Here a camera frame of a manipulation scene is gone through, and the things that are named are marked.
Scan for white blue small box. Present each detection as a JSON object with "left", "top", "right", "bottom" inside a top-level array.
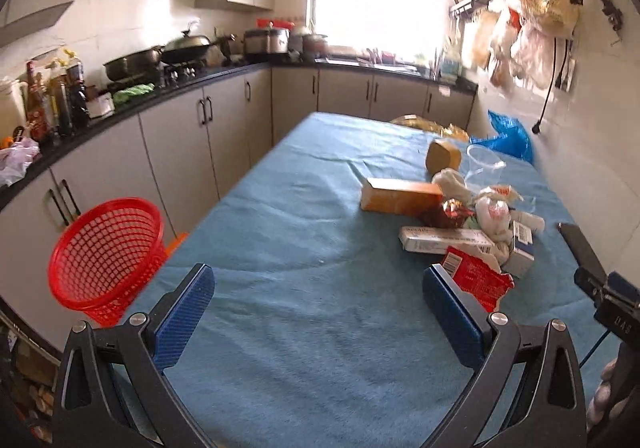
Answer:
[{"left": 502, "top": 222, "right": 535, "bottom": 279}]

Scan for red torn snack packet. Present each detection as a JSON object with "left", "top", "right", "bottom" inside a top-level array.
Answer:
[{"left": 442, "top": 246, "right": 514, "bottom": 313}]

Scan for white red plastic bag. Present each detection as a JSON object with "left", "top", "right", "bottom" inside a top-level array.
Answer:
[{"left": 473, "top": 185, "right": 523, "bottom": 243}]

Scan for long white cardboard box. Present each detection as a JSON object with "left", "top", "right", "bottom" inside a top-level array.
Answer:
[{"left": 398, "top": 226, "right": 495, "bottom": 254}]

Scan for clear plastic cup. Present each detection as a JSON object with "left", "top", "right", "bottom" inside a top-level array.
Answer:
[{"left": 464, "top": 144, "right": 506, "bottom": 193}]

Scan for shiny red candy wrapper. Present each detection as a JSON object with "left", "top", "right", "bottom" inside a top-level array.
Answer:
[{"left": 421, "top": 199, "right": 475, "bottom": 229}]

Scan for brown tape roll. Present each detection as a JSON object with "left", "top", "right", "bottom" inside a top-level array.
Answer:
[{"left": 425, "top": 139, "right": 462, "bottom": 175}]

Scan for long orange cardboard box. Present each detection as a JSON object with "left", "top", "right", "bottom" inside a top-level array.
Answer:
[{"left": 360, "top": 177, "right": 444, "bottom": 217}]

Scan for grey lower kitchen cabinets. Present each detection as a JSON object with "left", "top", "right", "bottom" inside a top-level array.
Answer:
[{"left": 1, "top": 60, "right": 477, "bottom": 356}]

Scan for person right hand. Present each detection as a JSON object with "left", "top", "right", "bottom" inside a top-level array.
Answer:
[{"left": 586, "top": 359, "right": 629, "bottom": 432}]

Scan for red plastic mesh basket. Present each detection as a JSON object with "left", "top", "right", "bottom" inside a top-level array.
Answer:
[{"left": 48, "top": 198, "right": 167, "bottom": 327}]

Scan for blue plastic bag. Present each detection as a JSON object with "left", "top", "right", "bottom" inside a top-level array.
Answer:
[{"left": 470, "top": 110, "right": 534, "bottom": 164}]

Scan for blue table cloth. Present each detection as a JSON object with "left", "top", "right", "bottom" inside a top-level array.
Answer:
[{"left": 112, "top": 110, "right": 622, "bottom": 448}]

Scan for yellow plastic bag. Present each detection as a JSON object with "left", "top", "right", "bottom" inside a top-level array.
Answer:
[{"left": 390, "top": 115, "right": 470, "bottom": 143}]

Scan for hanging plastic bags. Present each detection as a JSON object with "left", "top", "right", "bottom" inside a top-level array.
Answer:
[{"left": 485, "top": 0, "right": 579, "bottom": 92}]

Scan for dark soy sauce bottle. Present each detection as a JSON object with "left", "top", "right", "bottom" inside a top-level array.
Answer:
[{"left": 66, "top": 57, "right": 90, "bottom": 129}]

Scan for crumpled white plastic bags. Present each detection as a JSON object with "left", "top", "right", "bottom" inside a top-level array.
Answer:
[{"left": 0, "top": 137, "right": 40, "bottom": 187}]

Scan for green cloth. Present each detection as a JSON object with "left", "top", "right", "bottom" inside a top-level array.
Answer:
[{"left": 112, "top": 83, "right": 155, "bottom": 106}]

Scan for red label sauce bottle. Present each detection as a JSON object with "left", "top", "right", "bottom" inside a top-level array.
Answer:
[{"left": 25, "top": 60, "right": 53, "bottom": 148}]

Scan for black frying pan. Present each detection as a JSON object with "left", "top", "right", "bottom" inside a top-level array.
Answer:
[{"left": 103, "top": 45, "right": 163, "bottom": 82}]

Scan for white electric kettle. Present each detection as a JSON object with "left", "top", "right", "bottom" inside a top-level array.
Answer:
[{"left": 0, "top": 77, "right": 26, "bottom": 139}]

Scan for wok with lid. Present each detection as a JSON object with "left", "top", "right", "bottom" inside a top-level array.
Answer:
[{"left": 160, "top": 30, "right": 236, "bottom": 65}]

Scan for metal stock pot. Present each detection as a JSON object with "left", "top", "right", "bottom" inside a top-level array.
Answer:
[{"left": 288, "top": 26, "right": 329, "bottom": 60}]

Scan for black hanging cable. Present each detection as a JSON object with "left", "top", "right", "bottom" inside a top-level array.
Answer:
[{"left": 530, "top": 36, "right": 559, "bottom": 135}]

